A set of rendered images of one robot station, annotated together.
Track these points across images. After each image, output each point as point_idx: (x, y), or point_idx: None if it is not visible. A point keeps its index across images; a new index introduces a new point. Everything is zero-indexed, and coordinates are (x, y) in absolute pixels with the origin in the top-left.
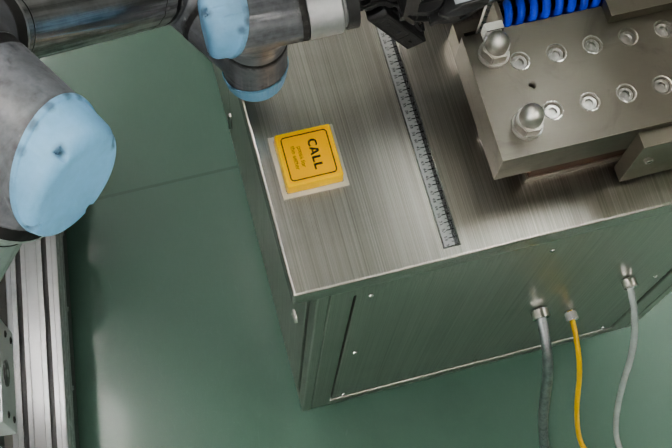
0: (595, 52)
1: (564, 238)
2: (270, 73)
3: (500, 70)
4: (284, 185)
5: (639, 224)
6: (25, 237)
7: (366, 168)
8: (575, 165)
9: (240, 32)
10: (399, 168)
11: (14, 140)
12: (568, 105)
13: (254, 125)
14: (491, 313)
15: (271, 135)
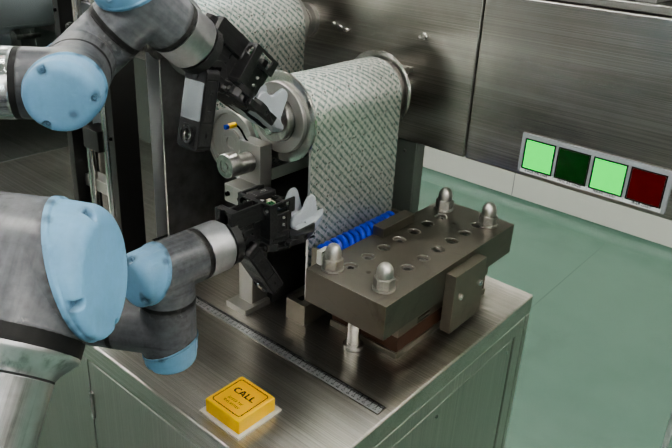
0: (389, 249)
1: (442, 390)
2: (190, 321)
3: (343, 273)
4: (232, 430)
5: (474, 371)
6: (64, 346)
7: (286, 396)
8: (417, 335)
9: (165, 263)
10: (309, 387)
11: (35, 216)
12: (397, 272)
13: (183, 408)
14: None
15: (200, 408)
